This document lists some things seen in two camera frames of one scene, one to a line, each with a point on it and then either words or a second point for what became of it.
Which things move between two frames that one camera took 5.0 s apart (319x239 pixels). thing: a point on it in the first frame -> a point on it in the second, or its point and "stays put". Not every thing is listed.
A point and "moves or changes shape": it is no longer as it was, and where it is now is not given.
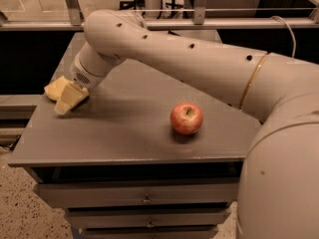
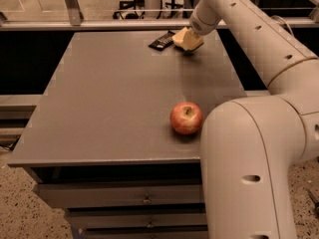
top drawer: x=105 y=195 stays put
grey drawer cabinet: x=114 y=162 stays put
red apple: x=186 y=118 stays put
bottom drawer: x=184 y=232 stays put
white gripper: x=84 y=76 -> x=198 y=26
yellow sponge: x=55 y=90 moves or changes shape
